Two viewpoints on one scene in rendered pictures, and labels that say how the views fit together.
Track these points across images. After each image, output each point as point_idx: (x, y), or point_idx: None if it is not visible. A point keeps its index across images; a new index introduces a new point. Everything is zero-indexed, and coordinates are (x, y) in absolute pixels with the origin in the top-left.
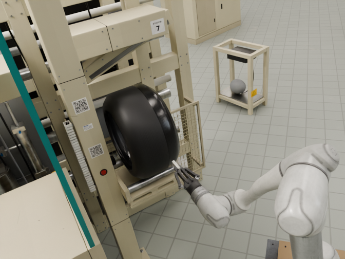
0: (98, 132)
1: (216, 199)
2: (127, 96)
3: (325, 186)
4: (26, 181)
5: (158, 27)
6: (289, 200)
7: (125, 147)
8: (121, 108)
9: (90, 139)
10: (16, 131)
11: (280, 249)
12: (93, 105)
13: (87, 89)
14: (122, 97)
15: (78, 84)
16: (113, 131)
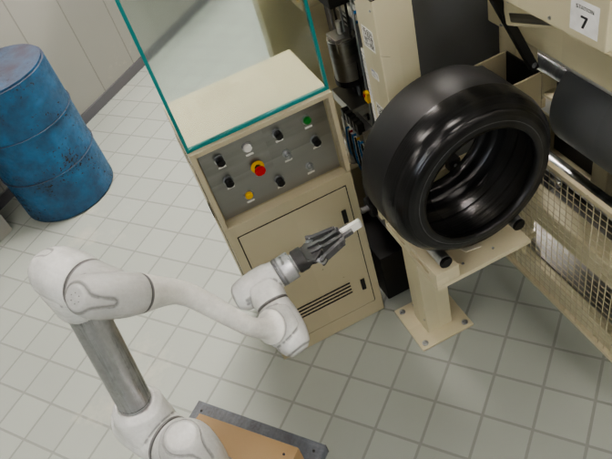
0: (383, 94)
1: (260, 281)
2: (428, 86)
3: (48, 287)
4: (362, 74)
5: (585, 21)
6: (47, 249)
7: (490, 170)
8: (399, 93)
9: (377, 93)
10: (353, 7)
11: (281, 444)
12: (381, 52)
13: (373, 23)
14: (423, 82)
15: (365, 7)
16: (497, 132)
